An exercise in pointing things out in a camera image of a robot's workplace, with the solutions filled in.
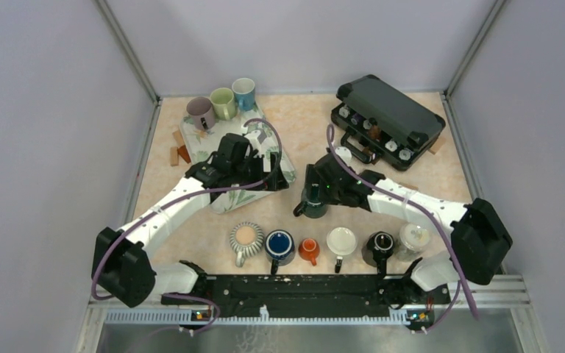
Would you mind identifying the lilac purple mug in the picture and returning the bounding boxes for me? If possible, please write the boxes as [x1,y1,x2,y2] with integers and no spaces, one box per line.
[186,96,216,131]

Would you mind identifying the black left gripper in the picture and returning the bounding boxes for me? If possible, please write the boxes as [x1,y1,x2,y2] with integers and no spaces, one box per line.
[230,151,288,191]

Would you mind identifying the clear floral glass jar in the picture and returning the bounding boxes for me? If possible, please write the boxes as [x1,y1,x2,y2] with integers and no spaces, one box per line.
[394,223,432,262]

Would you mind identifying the white ribbed mug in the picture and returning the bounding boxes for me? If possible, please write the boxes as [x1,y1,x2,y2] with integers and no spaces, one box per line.
[326,227,358,274]

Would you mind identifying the light green mug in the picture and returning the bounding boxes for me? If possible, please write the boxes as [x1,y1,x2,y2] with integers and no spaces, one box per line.
[209,88,238,121]

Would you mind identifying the navy blue mug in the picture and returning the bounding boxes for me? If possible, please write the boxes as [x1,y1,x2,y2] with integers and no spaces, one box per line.
[264,229,296,276]

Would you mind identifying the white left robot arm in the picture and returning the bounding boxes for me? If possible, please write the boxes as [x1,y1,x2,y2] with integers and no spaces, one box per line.
[91,132,283,307]

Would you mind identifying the wooden blocks beside tray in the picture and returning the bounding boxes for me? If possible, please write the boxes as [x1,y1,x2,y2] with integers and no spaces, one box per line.
[170,130,191,166]

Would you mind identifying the wooden block behind case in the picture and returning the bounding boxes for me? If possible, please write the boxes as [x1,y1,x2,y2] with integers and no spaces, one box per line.
[428,136,447,154]

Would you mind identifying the small orange mug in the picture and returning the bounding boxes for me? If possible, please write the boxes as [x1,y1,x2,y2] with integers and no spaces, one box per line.
[298,238,320,266]

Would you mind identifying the light blue mug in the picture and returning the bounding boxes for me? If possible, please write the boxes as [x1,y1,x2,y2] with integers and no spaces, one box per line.
[231,78,255,111]

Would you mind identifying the white floral tray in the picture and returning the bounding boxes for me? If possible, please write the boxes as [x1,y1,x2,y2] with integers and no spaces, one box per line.
[179,104,278,214]

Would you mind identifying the black poker chip case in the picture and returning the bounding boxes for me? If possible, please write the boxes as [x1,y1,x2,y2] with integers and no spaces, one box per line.
[331,74,446,171]

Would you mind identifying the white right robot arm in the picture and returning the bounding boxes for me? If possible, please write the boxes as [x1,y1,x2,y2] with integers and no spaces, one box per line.
[306,154,513,303]

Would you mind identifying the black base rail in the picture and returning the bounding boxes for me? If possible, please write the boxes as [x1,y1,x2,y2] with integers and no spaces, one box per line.
[183,261,451,318]

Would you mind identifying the black mug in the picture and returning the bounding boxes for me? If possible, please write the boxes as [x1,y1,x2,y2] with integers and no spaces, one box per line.
[361,231,395,279]

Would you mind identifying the striped grey white mug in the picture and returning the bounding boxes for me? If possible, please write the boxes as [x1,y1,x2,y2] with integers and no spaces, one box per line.
[229,221,265,268]

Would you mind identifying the dark green mug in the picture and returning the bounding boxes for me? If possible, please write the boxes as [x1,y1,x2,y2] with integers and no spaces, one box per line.
[293,188,327,219]

